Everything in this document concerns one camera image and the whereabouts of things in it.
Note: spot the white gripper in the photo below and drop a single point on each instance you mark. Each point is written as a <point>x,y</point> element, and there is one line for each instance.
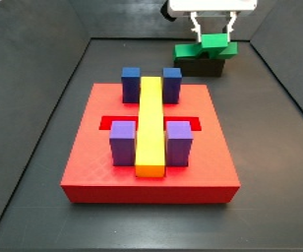
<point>208,8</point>

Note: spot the green stepped arch block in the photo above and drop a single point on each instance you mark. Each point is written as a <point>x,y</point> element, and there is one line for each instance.
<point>215,46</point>

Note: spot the black angled fixture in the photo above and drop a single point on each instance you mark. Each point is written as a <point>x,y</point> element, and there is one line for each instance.
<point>200,67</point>

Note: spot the red base board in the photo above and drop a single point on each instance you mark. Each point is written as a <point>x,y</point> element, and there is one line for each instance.
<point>93,180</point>

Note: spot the blue block right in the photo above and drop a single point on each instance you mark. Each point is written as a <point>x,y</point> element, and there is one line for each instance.
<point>172,76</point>

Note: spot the blue block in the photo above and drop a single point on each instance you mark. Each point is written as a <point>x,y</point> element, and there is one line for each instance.
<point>172,76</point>
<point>130,79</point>

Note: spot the blue block left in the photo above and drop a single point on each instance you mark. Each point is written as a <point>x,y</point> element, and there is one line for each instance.
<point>130,79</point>

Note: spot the purple block right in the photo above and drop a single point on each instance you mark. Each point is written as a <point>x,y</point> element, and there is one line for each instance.
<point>178,141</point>

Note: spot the purple block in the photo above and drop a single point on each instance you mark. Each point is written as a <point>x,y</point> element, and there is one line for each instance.
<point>178,141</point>
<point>122,140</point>

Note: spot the purple block left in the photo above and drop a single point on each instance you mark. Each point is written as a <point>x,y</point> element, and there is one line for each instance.
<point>122,140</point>

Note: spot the yellow long bar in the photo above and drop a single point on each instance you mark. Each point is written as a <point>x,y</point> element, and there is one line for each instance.
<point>150,136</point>

